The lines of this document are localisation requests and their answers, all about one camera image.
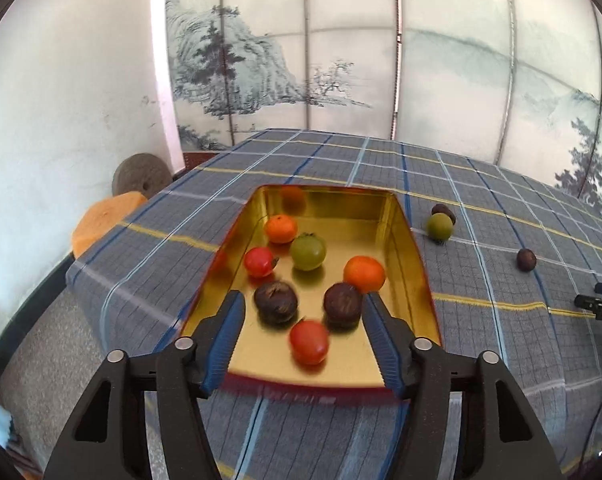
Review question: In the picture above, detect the green tomato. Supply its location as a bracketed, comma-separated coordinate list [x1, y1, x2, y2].
[427, 213, 454, 242]
[289, 233, 327, 272]

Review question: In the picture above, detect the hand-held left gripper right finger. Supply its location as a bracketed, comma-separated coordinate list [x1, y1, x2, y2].
[363, 292, 564, 480]

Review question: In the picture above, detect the grey plaid tablecloth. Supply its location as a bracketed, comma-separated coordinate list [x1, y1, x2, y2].
[66, 129, 602, 480]

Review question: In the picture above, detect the grey stone disc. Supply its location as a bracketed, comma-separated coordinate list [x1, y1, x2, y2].
[112, 153, 174, 197]

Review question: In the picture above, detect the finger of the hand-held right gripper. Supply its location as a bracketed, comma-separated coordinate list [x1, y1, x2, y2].
[575, 282, 602, 321]

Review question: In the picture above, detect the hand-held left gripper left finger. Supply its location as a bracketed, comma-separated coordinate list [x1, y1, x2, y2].
[42, 290, 247, 480]

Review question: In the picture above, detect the landscape painted folding screen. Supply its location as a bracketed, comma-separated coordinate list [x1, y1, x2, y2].
[163, 0, 602, 221]

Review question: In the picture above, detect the red and gold tin tray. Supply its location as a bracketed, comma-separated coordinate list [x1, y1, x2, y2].
[180, 185, 442, 393]

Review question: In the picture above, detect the orange round cushion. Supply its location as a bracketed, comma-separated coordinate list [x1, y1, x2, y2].
[71, 191, 149, 258]

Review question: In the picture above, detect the red tomato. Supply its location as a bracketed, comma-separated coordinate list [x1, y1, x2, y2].
[244, 247, 278, 279]
[289, 319, 331, 366]

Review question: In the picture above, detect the orange tangerine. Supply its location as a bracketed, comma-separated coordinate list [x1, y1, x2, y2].
[264, 214, 299, 245]
[343, 255, 386, 293]

